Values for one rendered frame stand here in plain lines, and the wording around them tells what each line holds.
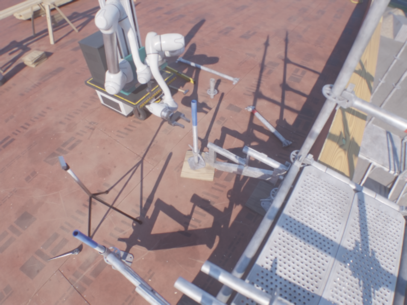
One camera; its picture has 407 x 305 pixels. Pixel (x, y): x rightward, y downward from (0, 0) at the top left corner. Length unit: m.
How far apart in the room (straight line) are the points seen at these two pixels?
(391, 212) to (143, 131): 2.26
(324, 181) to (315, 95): 2.08
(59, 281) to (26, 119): 2.20
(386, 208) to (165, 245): 1.52
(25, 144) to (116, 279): 1.97
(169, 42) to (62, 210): 1.76
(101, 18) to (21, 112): 2.26
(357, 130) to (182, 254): 1.64
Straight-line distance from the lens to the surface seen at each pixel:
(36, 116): 3.46
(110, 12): 1.83
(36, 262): 2.28
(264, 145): 2.39
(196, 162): 2.12
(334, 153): 1.62
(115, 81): 2.09
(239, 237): 1.89
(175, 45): 1.93
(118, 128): 2.65
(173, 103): 2.04
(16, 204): 2.66
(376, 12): 0.96
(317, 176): 1.37
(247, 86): 3.10
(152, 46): 1.94
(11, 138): 3.38
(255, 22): 5.20
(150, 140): 2.41
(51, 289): 2.15
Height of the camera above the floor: 1.80
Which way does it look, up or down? 53 degrees down
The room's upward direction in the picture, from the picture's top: straight up
